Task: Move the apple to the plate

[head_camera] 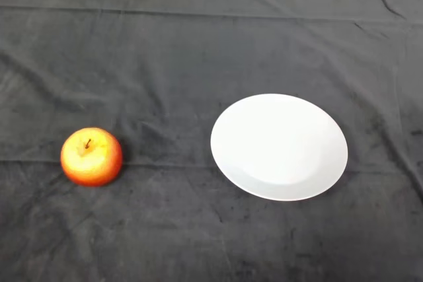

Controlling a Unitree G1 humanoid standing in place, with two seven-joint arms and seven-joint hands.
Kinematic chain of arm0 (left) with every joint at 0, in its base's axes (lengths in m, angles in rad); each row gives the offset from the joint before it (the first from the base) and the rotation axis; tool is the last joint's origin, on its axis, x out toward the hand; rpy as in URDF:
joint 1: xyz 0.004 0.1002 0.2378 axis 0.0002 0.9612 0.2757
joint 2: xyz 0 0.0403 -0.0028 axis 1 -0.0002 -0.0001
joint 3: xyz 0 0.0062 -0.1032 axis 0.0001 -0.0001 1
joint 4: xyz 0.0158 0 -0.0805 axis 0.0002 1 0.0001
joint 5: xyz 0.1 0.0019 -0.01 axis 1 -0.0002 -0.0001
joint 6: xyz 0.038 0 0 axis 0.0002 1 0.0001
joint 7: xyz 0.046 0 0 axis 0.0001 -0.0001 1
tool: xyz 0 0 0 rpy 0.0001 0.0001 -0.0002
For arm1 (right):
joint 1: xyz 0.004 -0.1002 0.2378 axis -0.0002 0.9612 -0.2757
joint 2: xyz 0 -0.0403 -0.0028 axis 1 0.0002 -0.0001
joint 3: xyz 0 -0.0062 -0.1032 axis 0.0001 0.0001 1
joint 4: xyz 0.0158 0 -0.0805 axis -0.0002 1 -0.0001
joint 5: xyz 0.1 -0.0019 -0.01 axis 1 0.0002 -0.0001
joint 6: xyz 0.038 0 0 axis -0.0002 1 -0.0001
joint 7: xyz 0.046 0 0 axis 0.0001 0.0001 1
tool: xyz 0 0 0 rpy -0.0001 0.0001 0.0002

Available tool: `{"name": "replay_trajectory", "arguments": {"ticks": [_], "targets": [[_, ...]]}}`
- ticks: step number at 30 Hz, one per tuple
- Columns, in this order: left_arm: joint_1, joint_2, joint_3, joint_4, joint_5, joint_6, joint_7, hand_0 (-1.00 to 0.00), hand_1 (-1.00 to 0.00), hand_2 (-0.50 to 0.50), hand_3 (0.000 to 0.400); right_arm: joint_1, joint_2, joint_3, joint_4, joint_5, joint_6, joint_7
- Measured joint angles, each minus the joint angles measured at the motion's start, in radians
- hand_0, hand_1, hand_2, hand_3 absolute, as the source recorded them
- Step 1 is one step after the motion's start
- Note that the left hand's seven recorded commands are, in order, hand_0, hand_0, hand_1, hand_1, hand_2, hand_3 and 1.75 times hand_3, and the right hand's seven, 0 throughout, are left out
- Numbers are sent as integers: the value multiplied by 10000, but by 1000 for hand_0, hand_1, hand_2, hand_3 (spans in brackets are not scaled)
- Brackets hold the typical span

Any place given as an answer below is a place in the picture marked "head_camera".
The red yellow apple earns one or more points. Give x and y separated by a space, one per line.
91 163

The black cloth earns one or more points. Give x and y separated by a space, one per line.
198 47

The white round plate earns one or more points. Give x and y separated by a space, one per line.
281 150

